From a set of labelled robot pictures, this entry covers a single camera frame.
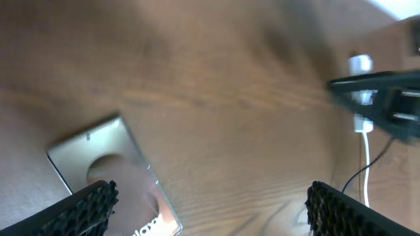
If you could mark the Galaxy S25 Ultra smartphone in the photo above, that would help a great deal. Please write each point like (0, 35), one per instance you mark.
(108, 151)

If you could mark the white power strip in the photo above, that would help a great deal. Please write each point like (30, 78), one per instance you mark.
(359, 65)

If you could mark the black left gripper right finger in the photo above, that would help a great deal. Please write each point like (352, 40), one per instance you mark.
(331, 212)

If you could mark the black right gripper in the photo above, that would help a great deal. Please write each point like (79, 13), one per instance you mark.
(390, 99)

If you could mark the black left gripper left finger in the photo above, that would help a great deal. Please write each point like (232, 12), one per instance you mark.
(84, 213)

